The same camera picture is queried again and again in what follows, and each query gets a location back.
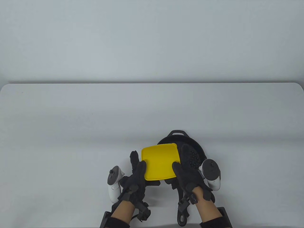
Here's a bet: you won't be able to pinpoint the person's left hand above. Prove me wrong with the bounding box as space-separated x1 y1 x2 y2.
117 151 147 204

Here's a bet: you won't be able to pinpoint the person's right hand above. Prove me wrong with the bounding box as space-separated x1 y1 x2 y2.
172 144 213 203

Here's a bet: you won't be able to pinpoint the coffee beans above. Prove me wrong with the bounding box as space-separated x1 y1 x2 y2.
189 152 201 169

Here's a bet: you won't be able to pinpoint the yellow container lid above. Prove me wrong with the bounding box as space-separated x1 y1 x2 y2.
141 143 181 180

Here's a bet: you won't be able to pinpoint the black cast iron frying pan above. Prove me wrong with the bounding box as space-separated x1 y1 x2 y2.
157 130 207 226

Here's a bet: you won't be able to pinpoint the person's left forearm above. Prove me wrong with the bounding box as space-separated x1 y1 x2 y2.
110 201 137 228

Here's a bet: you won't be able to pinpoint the white grey left controller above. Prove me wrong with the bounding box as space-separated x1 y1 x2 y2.
107 166 126 204

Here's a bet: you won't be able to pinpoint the white grey controller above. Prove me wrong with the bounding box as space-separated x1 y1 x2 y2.
198 159 222 191
107 166 126 204

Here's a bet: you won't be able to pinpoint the white grey right controller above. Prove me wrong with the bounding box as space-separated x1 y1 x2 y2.
198 159 222 191

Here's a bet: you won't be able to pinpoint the black right glove sensor box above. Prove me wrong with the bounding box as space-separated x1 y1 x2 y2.
177 195 192 213

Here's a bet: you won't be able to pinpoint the black glove sensor box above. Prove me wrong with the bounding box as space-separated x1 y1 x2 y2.
135 201 152 223
177 195 192 213

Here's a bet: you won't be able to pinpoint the black left glove sensor box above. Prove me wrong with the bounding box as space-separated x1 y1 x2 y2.
135 201 152 223

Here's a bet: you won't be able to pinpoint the black left wrist strap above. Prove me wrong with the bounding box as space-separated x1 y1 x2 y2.
100 211 130 228

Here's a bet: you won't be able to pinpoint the black wrist strap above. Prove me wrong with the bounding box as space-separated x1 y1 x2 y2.
199 207 232 228
100 211 130 228

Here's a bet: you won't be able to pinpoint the black right wrist strap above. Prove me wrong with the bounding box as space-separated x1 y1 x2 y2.
199 207 232 228

